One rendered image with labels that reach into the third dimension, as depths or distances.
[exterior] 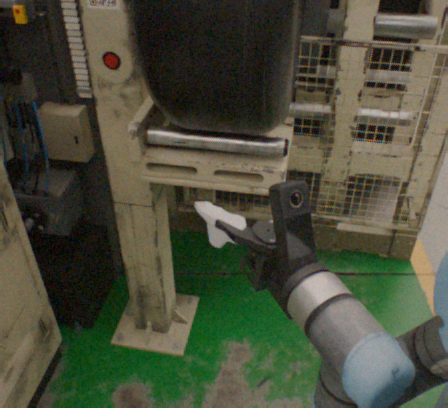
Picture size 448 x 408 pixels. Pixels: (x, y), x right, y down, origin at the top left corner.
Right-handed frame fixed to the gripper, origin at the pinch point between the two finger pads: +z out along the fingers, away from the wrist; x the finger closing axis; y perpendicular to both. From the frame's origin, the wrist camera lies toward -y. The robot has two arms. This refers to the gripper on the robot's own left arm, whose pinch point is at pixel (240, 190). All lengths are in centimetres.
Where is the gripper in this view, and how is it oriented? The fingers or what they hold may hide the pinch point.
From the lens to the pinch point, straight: 74.8
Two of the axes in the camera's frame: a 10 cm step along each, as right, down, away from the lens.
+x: 8.9, -1.5, 4.2
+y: -1.2, 8.2, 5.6
